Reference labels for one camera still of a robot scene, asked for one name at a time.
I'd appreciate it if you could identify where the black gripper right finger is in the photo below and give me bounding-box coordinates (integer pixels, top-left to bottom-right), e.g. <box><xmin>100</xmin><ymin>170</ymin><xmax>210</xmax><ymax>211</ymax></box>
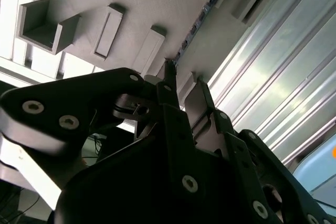
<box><xmin>195</xmin><ymin>78</ymin><xmax>336</xmax><ymax>224</ymax></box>

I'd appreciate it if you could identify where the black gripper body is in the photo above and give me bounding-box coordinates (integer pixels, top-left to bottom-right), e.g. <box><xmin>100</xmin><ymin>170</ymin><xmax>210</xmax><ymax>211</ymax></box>
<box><xmin>54</xmin><ymin>136</ymin><xmax>276</xmax><ymax>224</ymax></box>

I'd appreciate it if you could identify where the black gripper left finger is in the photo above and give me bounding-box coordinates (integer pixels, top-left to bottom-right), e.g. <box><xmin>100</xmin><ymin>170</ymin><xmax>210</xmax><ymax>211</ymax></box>
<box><xmin>0</xmin><ymin>60</ymin><xmax>205</xmax><ymax>196</ymax></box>

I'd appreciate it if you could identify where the blue RAM stick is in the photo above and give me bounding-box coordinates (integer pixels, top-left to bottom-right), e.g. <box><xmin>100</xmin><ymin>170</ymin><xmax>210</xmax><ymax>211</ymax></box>
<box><xmin>172</xmin><ymin>0</ymin><xmax>234</xmax><ymax>66</ymax></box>

